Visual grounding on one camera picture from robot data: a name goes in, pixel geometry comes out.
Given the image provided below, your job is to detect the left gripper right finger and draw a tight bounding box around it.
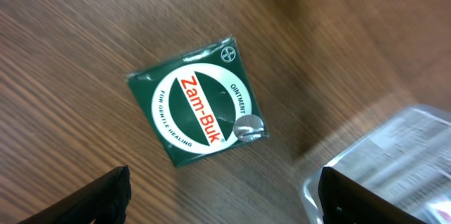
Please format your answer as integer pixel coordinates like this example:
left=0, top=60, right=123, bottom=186
left=318, top=167, right=424, bottom=224

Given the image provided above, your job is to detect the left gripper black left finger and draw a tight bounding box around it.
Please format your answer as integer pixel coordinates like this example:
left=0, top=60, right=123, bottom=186
left=20, top=166, right=132, bottom=224

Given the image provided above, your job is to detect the clear plastic container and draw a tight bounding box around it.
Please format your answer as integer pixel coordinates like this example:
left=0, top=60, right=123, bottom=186
left=300, top=105, right=450, bottom=223

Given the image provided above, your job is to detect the green Zam-Buk ointment box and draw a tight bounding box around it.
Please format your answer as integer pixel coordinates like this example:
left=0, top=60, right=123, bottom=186
left=126, top=36, right=269, bottom=167

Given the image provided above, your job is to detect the white green Panadol box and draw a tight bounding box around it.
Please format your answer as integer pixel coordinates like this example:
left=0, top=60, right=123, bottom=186
left=328, top=108, right=450, bottom=213

